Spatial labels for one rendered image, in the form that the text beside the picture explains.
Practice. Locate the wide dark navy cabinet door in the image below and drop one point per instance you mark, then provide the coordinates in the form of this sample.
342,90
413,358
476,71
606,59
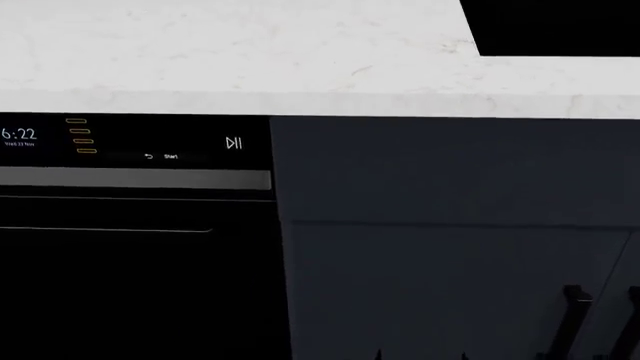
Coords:
430,292

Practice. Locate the narrow dark navy cabinet door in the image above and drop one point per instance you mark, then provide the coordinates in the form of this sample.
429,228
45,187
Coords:
618,270

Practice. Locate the black dishwasher control panel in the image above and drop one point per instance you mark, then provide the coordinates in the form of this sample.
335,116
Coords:
150,138

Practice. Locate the dark navy drawer front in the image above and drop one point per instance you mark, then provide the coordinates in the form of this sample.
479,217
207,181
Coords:
450,168

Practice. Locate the white marble countertop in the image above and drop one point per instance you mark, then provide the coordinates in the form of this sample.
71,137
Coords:
240,56

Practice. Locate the black inset cooktop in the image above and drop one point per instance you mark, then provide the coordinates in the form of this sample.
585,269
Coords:
560,26

